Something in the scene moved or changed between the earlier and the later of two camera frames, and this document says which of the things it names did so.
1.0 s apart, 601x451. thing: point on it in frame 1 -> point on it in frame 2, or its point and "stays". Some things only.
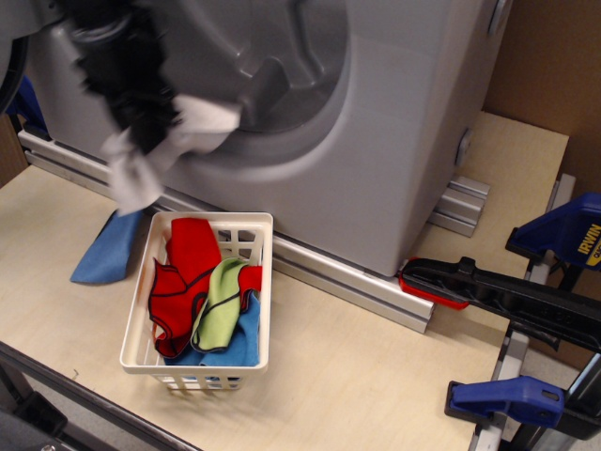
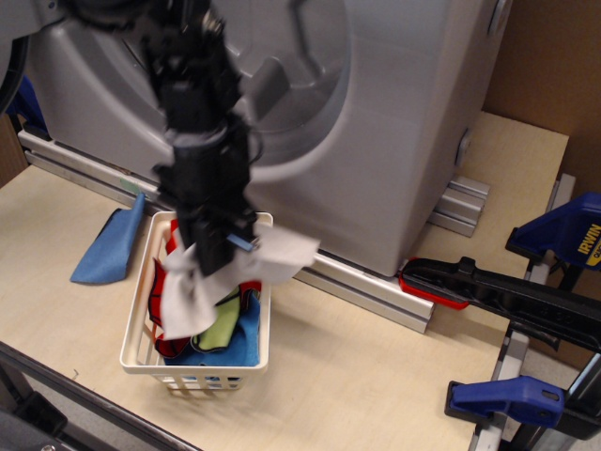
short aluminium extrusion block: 460,207 stays
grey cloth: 136,173 -> 190,298
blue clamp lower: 534,399 stays
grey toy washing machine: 357,116 stays
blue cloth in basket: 243,349 stays
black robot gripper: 128,69 -> 208,188
